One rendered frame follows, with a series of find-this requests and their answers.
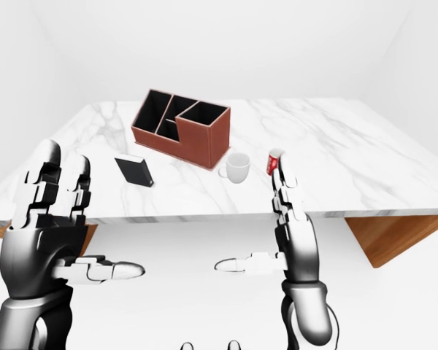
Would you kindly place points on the black box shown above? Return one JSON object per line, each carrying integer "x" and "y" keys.
{"x": 134, "y": 170}

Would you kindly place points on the red-brown desk caddy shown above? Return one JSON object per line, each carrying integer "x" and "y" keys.
{"x": 182, "y": 128}

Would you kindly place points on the red mug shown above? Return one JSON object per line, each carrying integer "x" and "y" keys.
{"x": 272, "y": 163}

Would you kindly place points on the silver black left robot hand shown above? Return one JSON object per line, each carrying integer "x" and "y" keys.
{"x": 23, "y": 251}

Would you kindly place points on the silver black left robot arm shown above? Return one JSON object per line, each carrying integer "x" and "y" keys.
{"x": 25, "y": 321}

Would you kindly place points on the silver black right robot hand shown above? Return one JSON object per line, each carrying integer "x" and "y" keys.
{"x": 299, "y": 251}

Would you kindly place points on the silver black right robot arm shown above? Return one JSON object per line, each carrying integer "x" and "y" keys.
{"x": 308, "y": 317}

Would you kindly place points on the white mug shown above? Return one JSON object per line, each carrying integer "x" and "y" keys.
{"x": 237, "y": 167}

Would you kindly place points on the small dark rounded shape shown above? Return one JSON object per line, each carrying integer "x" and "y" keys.
{"x": 234, "y": 345}
{"x": 186, "y": 345}

